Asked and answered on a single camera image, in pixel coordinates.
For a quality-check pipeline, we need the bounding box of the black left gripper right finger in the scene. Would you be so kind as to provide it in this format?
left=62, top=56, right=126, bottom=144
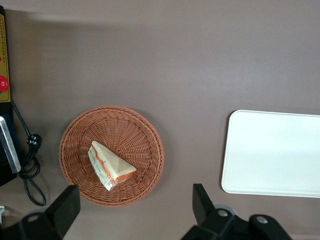
left=181, top=183, right=249, bottom=240

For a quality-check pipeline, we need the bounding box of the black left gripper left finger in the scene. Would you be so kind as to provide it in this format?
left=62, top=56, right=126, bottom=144
left=19, top=184, right=81, bottom=240

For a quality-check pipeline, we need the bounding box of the triangular sandwich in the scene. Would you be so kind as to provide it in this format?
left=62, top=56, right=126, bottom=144
left=87, top=140, right=137, bottom=192

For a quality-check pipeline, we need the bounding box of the cream rectangular plastic tray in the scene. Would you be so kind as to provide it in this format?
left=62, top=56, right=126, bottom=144
left=220, top=109, right=320, bottom=199

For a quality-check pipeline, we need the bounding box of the round brown wicker basket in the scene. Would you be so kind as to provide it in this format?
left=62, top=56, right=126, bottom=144
left=59, top=105, right=165, bottom=208

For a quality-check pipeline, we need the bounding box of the black countertop appliance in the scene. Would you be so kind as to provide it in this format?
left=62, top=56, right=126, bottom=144
left=0, top=4, right=22, bottom=187

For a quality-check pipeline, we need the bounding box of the red emergency stop button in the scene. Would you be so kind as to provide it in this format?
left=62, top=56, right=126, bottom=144
left=0, top=74, right=10, bottom=92

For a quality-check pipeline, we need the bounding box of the yellow control panel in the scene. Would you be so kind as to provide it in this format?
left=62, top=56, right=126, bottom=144
left=0, top=13, right=13, bottom=104

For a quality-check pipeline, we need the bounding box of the silver appliance handle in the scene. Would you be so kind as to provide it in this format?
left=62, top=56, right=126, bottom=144
left=0, top=116, right=22, bottom=174

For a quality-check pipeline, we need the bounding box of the black power cable with plug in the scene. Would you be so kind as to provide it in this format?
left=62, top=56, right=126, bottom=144
left=11, top=99, right=48, bottom=207

